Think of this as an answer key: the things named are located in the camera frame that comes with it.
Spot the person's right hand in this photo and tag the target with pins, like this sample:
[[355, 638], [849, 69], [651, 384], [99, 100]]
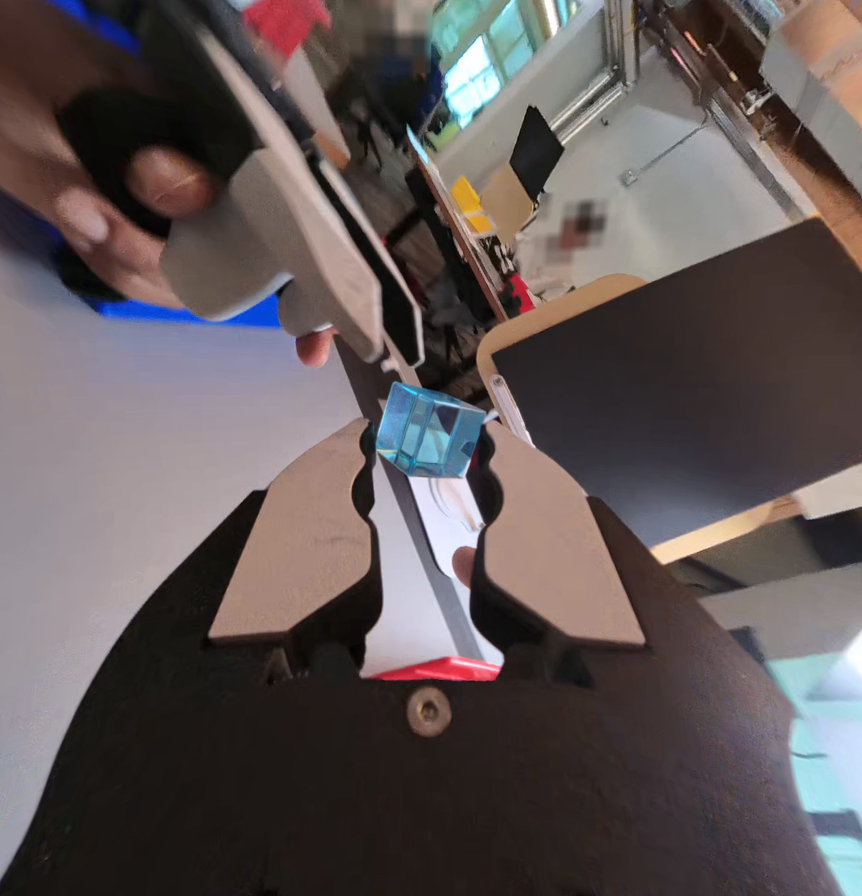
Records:
[[464, 568]]

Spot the red tote bag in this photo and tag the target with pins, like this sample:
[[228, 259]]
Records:
[[284, 24]]

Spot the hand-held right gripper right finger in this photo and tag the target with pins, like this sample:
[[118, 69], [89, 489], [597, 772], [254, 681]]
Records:
[[557, 560]]

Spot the red plastic bin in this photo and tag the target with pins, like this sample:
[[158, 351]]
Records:
[[431, 670]]

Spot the wooden table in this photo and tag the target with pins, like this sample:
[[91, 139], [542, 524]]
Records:
[[459, 238]]

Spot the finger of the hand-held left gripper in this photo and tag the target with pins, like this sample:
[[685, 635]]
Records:
[[396, 308], [284, 231]]

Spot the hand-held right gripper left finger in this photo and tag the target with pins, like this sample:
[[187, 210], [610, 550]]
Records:
[[298, 553]]

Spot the blue transparent cube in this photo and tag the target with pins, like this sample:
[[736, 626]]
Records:
[[424, 434]]

